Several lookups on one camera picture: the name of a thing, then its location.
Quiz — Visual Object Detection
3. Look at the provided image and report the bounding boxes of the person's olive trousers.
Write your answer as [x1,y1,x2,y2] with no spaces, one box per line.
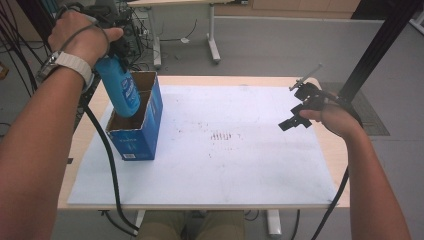
[136,209,246,240]

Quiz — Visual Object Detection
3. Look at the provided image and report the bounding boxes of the person's left hand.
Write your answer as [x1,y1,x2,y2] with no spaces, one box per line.
[48,9,124,68]

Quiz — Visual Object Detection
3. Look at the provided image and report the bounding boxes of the blue bottle with white cap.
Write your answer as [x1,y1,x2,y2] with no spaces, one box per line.
[94,54,142,119]

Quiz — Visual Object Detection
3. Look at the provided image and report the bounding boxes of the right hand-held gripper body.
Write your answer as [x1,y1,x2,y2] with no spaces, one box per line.
[288,63,338,113]

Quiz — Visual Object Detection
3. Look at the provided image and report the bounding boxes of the thick black corrugated cable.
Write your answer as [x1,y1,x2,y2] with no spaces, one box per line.
[81,96,140,238]

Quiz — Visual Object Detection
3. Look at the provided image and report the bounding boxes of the black electronic equipment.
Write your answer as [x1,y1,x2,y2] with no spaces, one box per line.
[94,0,152,72]

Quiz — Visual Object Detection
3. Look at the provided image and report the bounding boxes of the light wooden table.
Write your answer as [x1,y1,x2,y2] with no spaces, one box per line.
[57,75,351,238]

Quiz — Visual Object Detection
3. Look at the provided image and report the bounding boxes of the wooden cabinet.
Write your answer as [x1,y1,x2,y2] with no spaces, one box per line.
[214,0,363,20]

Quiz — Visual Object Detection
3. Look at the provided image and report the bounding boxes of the person's right hand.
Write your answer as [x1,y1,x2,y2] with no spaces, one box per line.
[298,103,363,139]

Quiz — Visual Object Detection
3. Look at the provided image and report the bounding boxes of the desk with white legs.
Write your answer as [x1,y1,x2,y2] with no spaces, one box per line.
[126,0,249,69]

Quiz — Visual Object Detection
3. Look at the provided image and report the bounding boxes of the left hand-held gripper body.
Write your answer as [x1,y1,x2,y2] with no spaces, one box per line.
[57,2,135,56]

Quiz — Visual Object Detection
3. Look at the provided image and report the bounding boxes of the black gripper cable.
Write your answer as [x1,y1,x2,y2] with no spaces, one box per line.
[309,166,350,240]

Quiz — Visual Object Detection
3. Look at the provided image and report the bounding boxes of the blue cardboard box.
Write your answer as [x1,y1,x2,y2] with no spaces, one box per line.
[105,70,164,162]

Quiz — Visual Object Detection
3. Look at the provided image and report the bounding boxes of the black metal stand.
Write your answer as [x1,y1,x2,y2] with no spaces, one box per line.
[338,0,424,103]

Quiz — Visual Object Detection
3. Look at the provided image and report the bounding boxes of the bundle of black cables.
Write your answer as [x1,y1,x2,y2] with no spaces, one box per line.
[0,0,54,98]

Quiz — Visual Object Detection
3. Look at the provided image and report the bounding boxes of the white strap wrist watch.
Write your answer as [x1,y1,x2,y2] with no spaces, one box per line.
[36,50,95,93]

